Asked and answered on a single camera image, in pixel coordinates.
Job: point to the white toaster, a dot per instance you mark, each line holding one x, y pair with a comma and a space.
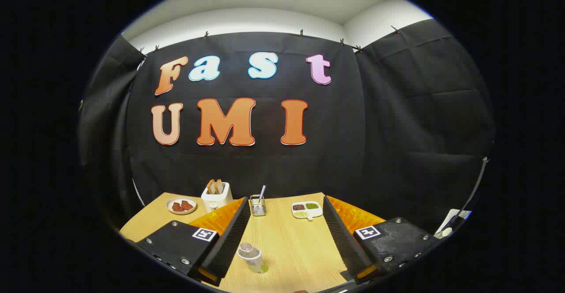
216, 202

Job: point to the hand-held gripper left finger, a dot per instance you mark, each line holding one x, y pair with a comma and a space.
231, 235

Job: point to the wooden table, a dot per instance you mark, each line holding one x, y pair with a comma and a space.
291, 244

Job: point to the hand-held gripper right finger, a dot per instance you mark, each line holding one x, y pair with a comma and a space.
342, 240

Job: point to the metal spoon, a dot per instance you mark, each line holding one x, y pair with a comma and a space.
262, 192

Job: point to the toast slice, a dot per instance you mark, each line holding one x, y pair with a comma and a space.
219, 186
211, 187

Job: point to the clear plastic juice bottle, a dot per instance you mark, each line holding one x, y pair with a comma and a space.
252, 257

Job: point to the white divided bean dish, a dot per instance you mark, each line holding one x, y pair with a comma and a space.
306, 210

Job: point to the white round plate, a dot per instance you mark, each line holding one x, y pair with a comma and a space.
170, 207

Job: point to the brown meat piece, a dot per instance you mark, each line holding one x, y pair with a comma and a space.
187, 205
177, 207

